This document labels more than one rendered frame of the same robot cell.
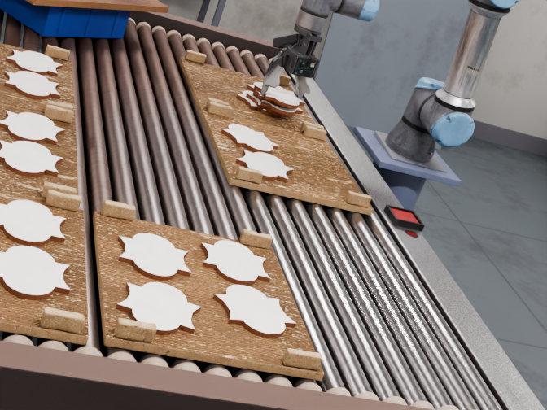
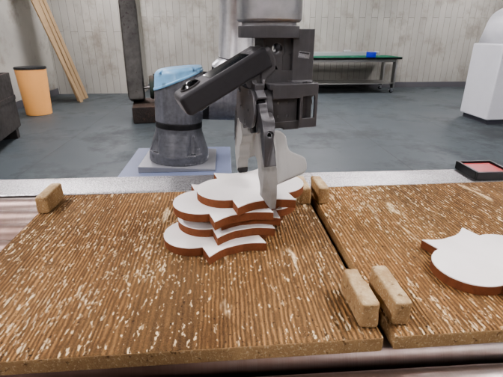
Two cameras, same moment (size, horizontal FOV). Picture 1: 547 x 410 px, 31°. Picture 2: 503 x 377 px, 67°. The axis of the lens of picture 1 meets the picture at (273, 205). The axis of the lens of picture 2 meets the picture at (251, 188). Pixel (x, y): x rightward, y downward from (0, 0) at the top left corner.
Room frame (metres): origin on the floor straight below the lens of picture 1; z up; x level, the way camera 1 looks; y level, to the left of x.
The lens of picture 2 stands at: (2.43, 0.54, 1.18)
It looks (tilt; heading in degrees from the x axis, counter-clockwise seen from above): 22 degrees down; 286
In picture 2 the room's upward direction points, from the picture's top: straight up
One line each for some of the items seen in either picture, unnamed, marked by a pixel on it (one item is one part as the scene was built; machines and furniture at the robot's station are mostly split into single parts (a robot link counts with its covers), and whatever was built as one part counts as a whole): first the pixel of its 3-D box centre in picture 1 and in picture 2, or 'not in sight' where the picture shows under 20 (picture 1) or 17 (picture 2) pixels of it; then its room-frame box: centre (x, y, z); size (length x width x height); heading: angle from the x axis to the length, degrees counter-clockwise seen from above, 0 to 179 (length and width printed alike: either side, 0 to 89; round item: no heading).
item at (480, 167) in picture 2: (404, 218); (483, 170); (2.18, -0.30, 0.92); 0.06 x 0.06 x 0.01; 20
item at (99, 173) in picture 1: (94, 128); not in sight; (2.10, 0.45, 0.90); 1.95 x 0.05 x 0.05; 20
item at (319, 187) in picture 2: (315, 133); (319, 188); (2.48, -0.04, 0.95); 0.06 x 0.02 x 0.03; 111
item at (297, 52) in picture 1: (301, 51); (273, 79); (2.54, 0.07, 1.13); 0.09 x 0.08 x 0.12; 35
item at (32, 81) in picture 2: not in sight; (34, 90); (7.35, -4.33, 0.36); 0.45 x 0.45 x 0.71
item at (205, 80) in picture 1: (248, 98); (170, 250); (2.65, 0.17, 0.93); 0.41 x 0.35 x 0.02; 21
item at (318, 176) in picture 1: (282, 159); (485, 236); (2.25, 0.02, 0.93); 0.41 x 0.35 x 0.02; 21
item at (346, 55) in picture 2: not in sight; (340, 71); (2.97, -8.23, 0.42); 2.35 x 0.93 x 0.85; 20
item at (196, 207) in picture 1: (177, 147); not in sight; (2.16, 0.26, 0.90); 1.95 x 0.05 x 0.05; 20
